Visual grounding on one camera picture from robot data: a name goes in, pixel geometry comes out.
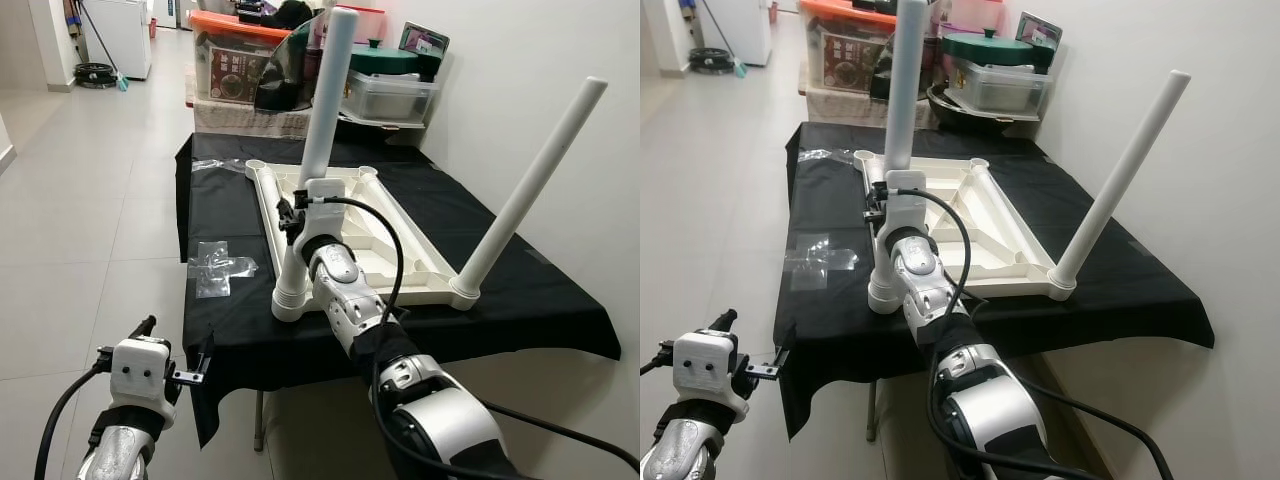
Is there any white plastic table top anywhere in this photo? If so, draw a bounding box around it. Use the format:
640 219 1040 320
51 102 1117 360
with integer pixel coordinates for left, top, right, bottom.
852 150 1078 302
245 158 482 312

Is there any patterned beige cloth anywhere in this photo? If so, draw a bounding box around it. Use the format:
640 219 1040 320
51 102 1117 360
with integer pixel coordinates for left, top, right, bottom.
804 88 913 128
189 97 313 137

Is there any black wok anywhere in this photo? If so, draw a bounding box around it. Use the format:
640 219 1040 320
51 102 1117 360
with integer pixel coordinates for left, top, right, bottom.
924 85 1048 128
335 100 433 138

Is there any black shiny bag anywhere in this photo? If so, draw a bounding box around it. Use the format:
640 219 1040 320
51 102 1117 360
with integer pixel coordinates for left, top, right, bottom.
868 5 901 101
252 14 327 114

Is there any storage box with orange lid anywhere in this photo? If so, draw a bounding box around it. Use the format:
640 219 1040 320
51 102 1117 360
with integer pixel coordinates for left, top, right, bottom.
187 10 293 104
799 0 898 94

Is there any clear plastic container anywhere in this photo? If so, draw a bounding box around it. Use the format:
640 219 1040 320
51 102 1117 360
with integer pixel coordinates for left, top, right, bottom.
340 70 442 127
944 60 1053 117

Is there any green pot lid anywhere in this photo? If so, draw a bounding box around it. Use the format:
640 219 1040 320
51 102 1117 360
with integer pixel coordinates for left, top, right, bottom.
350 40 423 77
941 30 1038 67

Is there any broom with teal head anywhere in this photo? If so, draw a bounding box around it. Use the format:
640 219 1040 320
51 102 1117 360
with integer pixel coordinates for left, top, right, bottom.
78 0 132 93
700 0 749 79

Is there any pink plastic box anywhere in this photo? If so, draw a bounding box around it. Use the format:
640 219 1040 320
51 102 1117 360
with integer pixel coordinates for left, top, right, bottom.
933 0 1003 37
320 5 387 47

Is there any black tablecloth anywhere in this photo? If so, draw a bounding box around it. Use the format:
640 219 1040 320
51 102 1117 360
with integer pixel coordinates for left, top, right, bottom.
175 132 622 450
775 122 1217 442

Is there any white appliance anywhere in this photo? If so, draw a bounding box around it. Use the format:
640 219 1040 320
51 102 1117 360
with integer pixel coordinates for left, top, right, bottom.
84 0 154 82
699 0 774 69

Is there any dark framed picture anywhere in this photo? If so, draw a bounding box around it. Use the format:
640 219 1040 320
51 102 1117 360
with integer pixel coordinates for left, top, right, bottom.
1014 11 1064 73
397 21 452 83

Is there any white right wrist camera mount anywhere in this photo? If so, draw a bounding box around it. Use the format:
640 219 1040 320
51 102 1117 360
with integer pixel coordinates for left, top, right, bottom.
881 169 932 248
297 177 352 254

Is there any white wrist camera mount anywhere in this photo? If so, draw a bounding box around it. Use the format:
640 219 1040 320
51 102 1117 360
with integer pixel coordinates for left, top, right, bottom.
881 169 932 248
297 177 352 254
671 329 752 419
109 336 180 414

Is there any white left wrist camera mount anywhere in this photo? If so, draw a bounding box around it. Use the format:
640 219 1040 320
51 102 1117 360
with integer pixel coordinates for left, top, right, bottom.
671 329 752 419
109 336 180 414

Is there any coiled black cable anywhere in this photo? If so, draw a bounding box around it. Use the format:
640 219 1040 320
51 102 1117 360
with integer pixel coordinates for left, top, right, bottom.
689 48 738 77
71 62 120 91

